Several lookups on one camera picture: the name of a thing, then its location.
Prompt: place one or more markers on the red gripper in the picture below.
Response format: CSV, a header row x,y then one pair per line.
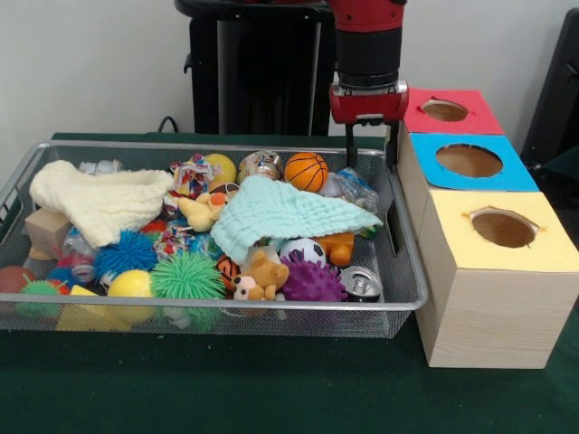
x,y
368,108

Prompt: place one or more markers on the clear plastic bottle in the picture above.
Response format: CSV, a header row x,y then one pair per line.
x,y
357,187

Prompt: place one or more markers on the mint green knitted cloth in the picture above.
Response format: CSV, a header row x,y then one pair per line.
x,y
289,212

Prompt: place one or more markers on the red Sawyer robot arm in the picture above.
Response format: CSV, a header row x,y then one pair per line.
x,y
368,45

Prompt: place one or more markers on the silver mesh bin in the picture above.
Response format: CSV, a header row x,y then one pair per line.
x,y
339,323

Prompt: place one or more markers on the wooden three-hole box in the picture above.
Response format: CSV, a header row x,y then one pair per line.
x,y
488,316

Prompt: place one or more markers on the orange toy basketball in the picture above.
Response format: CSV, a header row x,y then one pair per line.
x,y
306,172

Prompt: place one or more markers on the toy soccer ball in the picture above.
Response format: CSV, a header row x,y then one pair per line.
x,y
305,251

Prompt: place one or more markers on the silver drink can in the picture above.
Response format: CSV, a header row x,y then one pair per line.
x,y
362,285

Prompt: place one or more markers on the purple spiky ball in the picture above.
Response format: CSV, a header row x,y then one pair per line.
x,y
312,282

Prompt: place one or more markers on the brown teddy bear plush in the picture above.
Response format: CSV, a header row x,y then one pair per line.
x,y
262,276

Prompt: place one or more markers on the yellow plush duck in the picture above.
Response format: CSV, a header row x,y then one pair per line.
x,y
199,212

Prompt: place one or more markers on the black stand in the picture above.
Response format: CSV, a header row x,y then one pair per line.
x,y
556,90

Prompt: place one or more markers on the dark green side-table cloth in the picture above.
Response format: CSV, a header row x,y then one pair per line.
x,y
565,165

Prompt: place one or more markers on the green koosh ball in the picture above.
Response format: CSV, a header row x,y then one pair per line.
x,y
187,276

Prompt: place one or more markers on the dark green table cloth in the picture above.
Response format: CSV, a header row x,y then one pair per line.
x,y
271,389

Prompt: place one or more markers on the blue koosh ball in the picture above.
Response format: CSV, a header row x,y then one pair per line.
x,y
124,253

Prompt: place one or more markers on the cream knitted cloth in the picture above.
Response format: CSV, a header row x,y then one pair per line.
x,y
99,199

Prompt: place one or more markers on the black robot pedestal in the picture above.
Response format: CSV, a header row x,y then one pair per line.
x,y
253,90

